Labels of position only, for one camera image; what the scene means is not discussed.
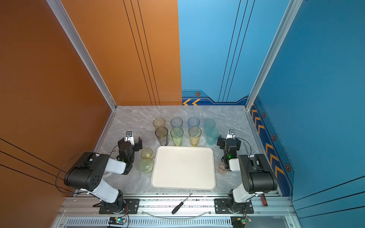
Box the teal tall glass front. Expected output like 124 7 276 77
206 128 220 146

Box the teal tall glass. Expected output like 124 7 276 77
204 118 216 131
206 128 220 146

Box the pink short glass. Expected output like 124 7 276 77
217 162 227 174

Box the green short glass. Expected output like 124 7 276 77
139 159 154 174

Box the teal tall glass back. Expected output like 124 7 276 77
204 118 216 131

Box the yellow short glass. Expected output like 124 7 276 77
141 148 154 159

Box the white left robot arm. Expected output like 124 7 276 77
64 132 143 214

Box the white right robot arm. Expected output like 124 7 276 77
217 136 278 213

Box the cream rectangular tray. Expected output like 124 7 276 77
151 146 216 191

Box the yellow tall glass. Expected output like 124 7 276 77
188 126 202 147

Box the dark smoky tall glass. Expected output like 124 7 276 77
155 126 168 146

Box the amber tall glass back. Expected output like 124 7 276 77
153 117 166 129

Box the blue tall glass back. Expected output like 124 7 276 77
188 117 200 129

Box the green tall glass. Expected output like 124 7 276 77
170 127 184 146

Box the grey-blue tall glass back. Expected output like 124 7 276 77
170 117 183 128

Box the left green circuit board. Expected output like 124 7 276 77
108 217 128 228

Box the green circuit board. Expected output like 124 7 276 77
108 217 128 228
231 217 247 228

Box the right green circuit board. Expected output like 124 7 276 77
231 217 247 228

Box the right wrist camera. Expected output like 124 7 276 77
226 129 235 139

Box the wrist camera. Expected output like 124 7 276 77
226 129 235 139
125 131 135 145

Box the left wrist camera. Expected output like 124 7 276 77
125 131 135 145

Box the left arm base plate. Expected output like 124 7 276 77
99 199 140 215

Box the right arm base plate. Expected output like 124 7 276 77
214 199 254 214

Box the red handled ratchet wrench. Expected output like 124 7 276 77
260 193 268 207

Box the black handled screwdriver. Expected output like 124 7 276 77
171 193 192 215

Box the aluminium front rail frame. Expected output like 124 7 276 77
52 193 301 228

